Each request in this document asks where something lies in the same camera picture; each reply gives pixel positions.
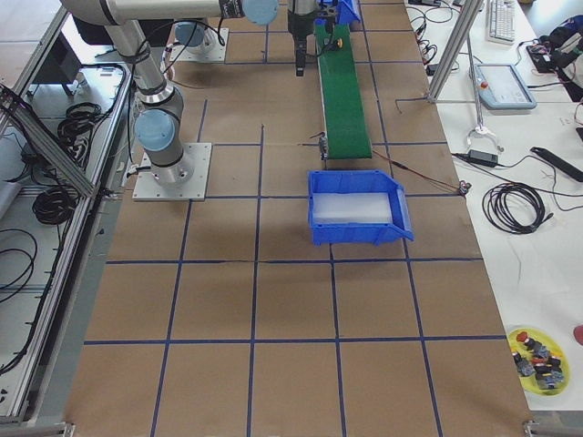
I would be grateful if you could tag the yellow push button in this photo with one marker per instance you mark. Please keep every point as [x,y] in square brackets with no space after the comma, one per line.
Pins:
[332,45]

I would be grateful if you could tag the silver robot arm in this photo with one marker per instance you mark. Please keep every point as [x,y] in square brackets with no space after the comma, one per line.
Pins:
[261,12]
[157,127]

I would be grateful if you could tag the yellow plate of buttons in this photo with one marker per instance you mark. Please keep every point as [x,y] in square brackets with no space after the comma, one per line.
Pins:
[541,365]

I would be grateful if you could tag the blue bin on left side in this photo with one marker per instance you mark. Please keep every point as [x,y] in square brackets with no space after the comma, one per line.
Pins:
[346,11]

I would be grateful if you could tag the blue bin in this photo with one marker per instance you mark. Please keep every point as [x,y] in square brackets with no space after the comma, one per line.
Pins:
[346,11]
[360,181]

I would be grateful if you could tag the green conveyor belt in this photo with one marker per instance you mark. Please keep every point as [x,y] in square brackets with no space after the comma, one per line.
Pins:
[345,135]

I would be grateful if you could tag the white foam pad right bin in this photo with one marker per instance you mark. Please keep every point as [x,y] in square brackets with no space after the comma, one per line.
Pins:
[334,208]

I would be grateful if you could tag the blue bin on right side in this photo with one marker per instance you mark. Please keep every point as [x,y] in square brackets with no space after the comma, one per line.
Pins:
[360,181]

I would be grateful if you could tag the white keyboard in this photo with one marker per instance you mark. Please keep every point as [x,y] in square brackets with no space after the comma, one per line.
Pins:
[500,21]

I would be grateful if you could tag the teach pendant tablet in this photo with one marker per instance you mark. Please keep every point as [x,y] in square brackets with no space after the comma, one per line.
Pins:
[501,87]

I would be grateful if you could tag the black power adapter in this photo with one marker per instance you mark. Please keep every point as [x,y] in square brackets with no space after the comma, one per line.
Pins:
[482,158]

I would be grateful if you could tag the black flat tool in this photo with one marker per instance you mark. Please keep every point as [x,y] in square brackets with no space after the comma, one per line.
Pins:
[559,163]

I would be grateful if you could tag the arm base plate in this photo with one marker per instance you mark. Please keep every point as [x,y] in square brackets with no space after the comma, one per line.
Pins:
[186,180]
[199,44]

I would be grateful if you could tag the aluminium frame post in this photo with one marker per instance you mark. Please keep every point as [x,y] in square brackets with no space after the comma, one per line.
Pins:
[453,46]

